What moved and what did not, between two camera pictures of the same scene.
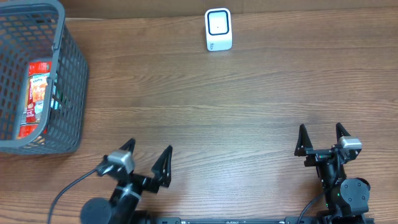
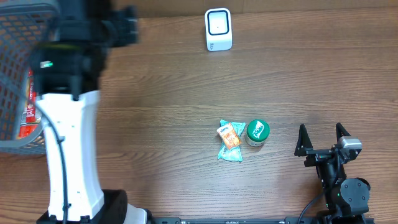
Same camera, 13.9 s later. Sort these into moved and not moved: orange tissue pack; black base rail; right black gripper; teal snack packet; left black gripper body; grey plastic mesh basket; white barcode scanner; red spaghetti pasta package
Moved: teal snack packet; left black gripper body; orange tissue pack
Not moved: grey plastic mesh basket; black base rail; right black gripper; red spaghetti pasta package; white barcode scanner
